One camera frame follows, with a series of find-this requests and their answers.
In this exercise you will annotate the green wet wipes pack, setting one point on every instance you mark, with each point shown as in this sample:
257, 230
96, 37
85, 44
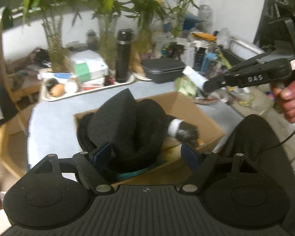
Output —
186, 87

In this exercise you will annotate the black tape roll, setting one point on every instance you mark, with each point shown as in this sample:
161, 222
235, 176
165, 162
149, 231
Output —
50, 83

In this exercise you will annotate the black garbage bag roll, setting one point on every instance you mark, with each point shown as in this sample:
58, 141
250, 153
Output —
183, 131

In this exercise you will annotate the middle glass vase bamboo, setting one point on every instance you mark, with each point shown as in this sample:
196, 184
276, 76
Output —
107, 12

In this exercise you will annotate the green white tissue box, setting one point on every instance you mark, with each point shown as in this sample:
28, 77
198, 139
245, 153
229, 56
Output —
88, 65

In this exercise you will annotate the brown cardboard box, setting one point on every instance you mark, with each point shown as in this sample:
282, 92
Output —
170, 167

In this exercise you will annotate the left glass vase bamboo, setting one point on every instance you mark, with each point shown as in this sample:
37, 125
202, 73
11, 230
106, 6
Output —
51, 13

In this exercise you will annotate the black semicircle foam sponge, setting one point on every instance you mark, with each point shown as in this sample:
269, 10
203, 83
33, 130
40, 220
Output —
115, 122

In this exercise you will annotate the teal mesh bath sponge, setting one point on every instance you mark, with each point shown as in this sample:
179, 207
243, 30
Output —
126, 176

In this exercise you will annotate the glass vase bamboo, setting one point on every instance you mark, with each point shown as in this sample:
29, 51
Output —
51, 13
107, 12
144, 11

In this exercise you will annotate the right glass vase bamboo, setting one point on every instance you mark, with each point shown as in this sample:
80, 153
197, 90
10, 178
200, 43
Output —
144, 11

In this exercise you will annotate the white plastic tray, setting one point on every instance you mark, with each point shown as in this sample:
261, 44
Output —
45, 96

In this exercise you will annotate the black thermos bottle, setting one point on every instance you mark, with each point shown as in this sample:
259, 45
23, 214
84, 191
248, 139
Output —
124, 42

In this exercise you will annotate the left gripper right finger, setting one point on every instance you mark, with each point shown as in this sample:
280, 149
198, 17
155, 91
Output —
190, 155

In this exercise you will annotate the black soft hat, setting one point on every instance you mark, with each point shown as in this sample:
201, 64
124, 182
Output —
151, 130

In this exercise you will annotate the person right hand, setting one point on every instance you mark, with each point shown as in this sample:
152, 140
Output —
286, 100

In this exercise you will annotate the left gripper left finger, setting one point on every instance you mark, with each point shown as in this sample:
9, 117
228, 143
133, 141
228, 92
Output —
99, 157

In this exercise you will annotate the brown egg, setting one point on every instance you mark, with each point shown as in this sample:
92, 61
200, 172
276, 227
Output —
57, 90

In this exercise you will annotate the grey zip hard case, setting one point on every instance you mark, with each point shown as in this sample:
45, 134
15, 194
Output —
163, 70

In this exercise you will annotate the white spray bottle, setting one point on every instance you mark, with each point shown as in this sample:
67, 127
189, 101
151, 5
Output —
48, 75

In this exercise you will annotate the white cap orange bottle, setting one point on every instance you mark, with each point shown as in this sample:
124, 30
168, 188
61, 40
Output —
71, 86

